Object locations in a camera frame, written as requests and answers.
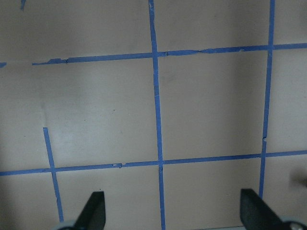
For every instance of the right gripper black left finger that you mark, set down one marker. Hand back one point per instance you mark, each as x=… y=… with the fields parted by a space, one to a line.
x=93 y=215

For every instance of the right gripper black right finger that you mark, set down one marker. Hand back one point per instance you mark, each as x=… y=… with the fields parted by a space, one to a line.
x=255 y=214

